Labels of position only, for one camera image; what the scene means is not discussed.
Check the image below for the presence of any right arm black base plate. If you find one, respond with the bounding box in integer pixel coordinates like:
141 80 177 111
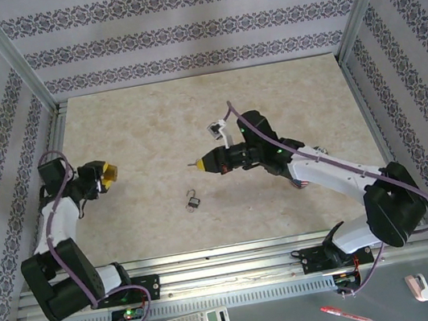
298 237 376 277

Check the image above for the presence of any red pen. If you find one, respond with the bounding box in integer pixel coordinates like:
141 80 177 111
319 297 380 321

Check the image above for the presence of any slotted grey cable duct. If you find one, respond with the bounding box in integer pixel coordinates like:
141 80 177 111
36 274 338 321

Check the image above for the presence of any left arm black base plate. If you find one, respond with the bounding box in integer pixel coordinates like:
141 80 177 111
86 273 164 311

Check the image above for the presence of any aluminium side rail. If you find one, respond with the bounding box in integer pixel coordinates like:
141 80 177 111
6 104 93 279
338 46 428 251

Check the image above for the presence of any small circuit board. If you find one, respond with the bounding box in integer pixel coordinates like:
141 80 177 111
331 270 361 288

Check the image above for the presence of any circuit board with green light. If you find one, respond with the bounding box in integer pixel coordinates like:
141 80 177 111
110 305 146 321

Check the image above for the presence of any small black padlock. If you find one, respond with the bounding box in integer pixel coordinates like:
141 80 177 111
183 187 203 214

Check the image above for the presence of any small pink stapler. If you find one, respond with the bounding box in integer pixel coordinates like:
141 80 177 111
403 272 428 305

